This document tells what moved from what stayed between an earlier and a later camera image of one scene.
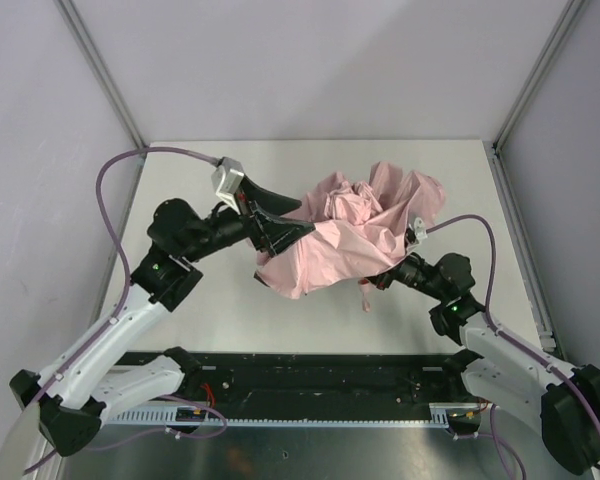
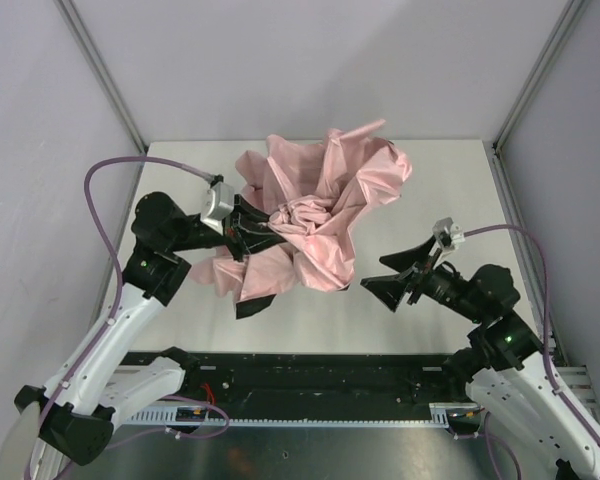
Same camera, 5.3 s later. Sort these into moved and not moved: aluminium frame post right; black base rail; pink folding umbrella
Moved: pink folding umbrella
Not moved: aluminium frame post right; black base rail
